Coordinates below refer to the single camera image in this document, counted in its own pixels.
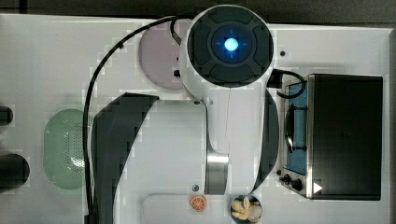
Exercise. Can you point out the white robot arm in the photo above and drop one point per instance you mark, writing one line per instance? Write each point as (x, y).
(222, 139)

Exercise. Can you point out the green perforated strainer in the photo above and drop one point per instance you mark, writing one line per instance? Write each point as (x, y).
(63, 159)

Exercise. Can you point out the purple round plate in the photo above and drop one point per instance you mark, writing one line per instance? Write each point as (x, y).
(158, 56)

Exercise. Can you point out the orange slice toy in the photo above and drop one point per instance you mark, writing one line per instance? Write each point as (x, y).
(198, 203)

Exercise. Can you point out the bowl of garlic cloves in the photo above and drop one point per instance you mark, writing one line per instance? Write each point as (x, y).
(246, 209)

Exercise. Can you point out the black toaster oven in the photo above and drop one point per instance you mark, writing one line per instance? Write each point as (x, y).
(332, 137)

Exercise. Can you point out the black cylinder upper left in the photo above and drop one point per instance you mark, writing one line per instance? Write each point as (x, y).
(6, 115)

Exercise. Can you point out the black cylinder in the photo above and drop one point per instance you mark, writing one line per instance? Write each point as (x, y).
(14, 171)
(6, 115)

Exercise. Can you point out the black cylinder lower left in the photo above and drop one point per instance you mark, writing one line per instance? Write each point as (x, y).
(14, 171)

